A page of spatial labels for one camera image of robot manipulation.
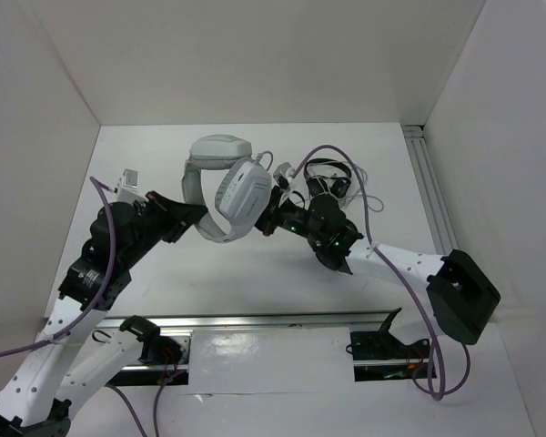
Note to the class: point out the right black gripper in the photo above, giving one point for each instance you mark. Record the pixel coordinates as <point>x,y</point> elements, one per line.
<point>268,221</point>

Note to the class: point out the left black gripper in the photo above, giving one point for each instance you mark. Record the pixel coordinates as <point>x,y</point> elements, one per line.
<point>177,216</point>

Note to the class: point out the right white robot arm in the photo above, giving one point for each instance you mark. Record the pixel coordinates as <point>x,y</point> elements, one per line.
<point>462,298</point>

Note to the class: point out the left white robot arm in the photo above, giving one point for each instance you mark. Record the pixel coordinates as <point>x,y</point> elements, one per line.
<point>49,389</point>

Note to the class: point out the black on-ear headphones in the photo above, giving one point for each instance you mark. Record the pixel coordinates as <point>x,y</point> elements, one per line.
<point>327,176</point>
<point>334,246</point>

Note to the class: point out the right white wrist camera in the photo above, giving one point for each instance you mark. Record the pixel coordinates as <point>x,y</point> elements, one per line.
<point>284,176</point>

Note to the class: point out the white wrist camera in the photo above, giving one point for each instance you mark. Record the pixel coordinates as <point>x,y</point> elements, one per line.
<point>126,188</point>
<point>284,176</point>

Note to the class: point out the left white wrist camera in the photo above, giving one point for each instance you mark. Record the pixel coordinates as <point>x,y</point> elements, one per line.
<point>126,188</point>

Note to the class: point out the aluminium side rail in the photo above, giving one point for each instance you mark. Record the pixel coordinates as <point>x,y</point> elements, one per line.
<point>431,194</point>

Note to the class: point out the aluminium mounting rail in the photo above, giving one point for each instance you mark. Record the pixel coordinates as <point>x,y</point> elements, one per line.
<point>376,354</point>

